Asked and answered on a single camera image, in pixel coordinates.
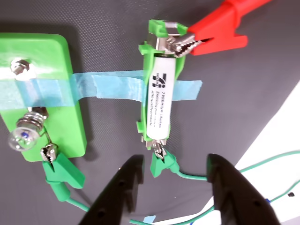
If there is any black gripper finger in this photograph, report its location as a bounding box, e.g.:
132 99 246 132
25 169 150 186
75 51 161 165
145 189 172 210
78 154 145 225
206 153 282 225

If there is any white AA battery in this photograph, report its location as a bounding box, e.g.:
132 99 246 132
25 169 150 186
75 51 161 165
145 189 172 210
144 57 176 139

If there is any green alligator clip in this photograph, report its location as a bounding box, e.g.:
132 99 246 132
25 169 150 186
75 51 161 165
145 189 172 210
40 142 86 202
150 139 180 179

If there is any green battery holder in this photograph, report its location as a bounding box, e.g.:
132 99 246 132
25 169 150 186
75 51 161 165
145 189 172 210
136 19 189 150

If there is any green bulb holder board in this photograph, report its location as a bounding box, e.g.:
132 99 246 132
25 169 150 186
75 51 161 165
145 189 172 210
0 32 88 162

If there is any red alligator clip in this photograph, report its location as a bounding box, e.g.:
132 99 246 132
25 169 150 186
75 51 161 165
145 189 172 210
167 0 274 57

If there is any short blue tape piece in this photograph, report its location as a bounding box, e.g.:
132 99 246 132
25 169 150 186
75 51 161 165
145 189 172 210
142 215 157 225

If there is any dark grey work mat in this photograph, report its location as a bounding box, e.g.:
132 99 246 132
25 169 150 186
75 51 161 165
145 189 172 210
0 0 300 225

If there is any small clear light bulb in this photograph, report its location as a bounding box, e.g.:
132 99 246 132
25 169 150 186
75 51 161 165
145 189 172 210
7 111 49 151

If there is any blue masking tape strip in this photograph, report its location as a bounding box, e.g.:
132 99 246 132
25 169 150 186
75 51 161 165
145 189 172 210
0 74 99 111
92 70 203 102

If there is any green cable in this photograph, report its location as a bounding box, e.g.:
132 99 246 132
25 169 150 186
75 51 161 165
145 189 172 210
65 179 300 225
175 150 300 181

